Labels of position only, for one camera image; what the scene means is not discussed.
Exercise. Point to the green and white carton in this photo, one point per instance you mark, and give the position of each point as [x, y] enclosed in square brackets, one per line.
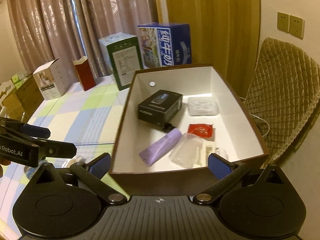
[125, 62]

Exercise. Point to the large brown cardboard box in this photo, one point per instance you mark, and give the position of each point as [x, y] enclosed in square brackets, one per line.
[162, 183]

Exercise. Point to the small green white box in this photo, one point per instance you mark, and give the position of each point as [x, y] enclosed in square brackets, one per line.
[18, 78]

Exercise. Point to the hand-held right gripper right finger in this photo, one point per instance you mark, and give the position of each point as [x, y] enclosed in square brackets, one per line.
[220, 165]

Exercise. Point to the clear bag of cotton swabs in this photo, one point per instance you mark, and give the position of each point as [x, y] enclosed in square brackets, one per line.
[187, 150]

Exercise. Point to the white open carton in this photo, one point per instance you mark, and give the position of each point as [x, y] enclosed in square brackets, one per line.
[52, 82]

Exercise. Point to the purple tube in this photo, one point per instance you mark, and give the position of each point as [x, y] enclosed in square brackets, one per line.
[160, 147]

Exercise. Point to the checked tablecloth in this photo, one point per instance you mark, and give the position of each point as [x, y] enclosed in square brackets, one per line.
[75, 110]

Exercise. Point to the wooden wardrobe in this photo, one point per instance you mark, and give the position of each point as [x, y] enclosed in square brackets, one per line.
[212, 20]

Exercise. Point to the person's left hand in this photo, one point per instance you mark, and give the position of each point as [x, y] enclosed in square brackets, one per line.
[2, 163]

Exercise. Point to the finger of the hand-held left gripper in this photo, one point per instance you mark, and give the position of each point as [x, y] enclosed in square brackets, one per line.
[57, 150]
[33, 130]

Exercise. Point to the quilted beige chair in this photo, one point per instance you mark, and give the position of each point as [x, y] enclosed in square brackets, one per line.
[282, 92]

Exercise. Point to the blue milk carton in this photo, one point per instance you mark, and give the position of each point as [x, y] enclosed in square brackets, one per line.
[170, 45]

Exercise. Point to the red paper box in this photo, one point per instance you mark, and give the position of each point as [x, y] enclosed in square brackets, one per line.
[85, 76]

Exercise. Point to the patterned beige curtain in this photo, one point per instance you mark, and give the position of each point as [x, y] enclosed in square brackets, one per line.
[37, 25]
[112, 10]

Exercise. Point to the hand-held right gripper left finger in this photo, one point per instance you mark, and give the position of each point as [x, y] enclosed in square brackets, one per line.
[102, 163]

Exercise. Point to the black shaver box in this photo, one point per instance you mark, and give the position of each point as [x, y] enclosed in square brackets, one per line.
[160, 105]

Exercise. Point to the clear plastic swab box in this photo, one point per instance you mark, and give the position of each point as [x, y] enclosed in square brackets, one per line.
[202, 106]

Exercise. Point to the beige wall socket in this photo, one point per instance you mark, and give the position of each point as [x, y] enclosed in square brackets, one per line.
[297, 27]
[283, 22]

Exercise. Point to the plain brown cardboard box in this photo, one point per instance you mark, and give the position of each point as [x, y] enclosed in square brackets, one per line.
[28, 95]

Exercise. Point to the red foil packet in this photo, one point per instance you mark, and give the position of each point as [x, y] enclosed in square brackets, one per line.
[200, 130]

